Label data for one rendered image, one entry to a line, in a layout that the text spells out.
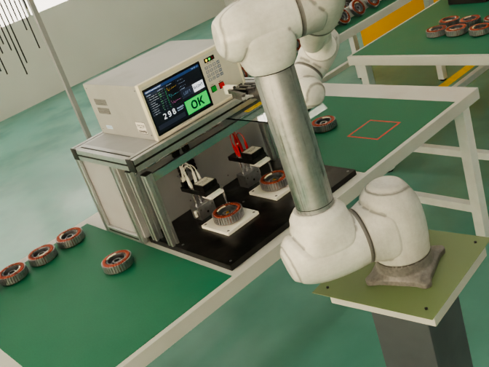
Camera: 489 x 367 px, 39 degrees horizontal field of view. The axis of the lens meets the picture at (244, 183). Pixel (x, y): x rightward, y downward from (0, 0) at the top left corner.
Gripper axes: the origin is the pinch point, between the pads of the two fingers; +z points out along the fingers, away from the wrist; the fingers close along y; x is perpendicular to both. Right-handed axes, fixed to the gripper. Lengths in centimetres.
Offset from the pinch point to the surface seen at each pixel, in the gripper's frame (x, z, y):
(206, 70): 7.4, 9.9, -0.6
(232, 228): -40.0, -9.8, -24.9
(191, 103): -0.5, 9.8, -11.1
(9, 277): -40, 54, -83
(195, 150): -15.0, 6.3, -18.4
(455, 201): -98, -12, 95
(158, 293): -43, -10, -60
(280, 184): -37.8, -8.3, 1.8
